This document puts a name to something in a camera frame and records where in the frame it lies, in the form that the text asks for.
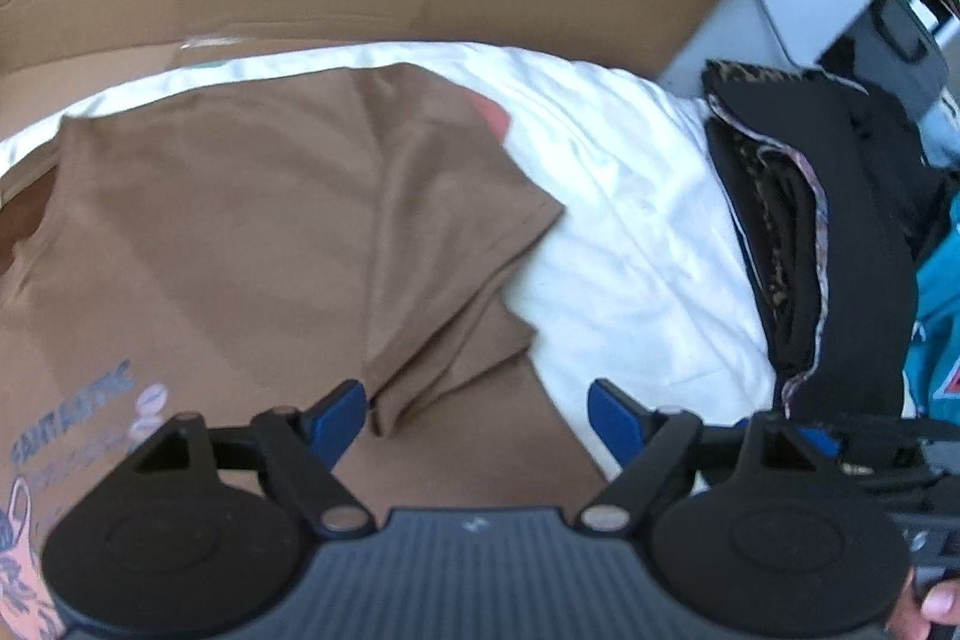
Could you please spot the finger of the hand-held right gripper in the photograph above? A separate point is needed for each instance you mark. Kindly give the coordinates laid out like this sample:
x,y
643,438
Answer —
x,y
870,441

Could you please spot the leopard print garment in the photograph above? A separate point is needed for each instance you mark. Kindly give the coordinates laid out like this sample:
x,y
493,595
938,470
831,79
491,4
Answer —
x,y
772,220

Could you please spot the black folded garment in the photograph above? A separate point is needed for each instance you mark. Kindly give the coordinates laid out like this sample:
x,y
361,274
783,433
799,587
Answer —
x,y
855,235

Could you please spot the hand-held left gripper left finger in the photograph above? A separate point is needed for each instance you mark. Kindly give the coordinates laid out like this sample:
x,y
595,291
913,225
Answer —
x,y
341,415

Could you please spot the grey bag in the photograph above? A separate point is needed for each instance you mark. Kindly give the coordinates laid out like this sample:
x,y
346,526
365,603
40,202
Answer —
x,y
892,48

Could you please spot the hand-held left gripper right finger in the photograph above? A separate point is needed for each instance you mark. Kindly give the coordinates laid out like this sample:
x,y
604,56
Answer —
x,y
611,411

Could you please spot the teal garment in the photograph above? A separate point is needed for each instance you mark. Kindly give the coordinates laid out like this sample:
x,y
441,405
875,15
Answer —
x,y
941,325

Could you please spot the cream printed bedsheet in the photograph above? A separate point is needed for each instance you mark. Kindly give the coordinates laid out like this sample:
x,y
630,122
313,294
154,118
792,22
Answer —
x,y
637,235

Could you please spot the brown printed t-shirt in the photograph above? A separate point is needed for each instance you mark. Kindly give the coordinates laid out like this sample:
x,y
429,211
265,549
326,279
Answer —
x,y
225,220

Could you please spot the person's right hand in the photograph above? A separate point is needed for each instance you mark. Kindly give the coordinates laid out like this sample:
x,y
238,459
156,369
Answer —
x,y
937,606

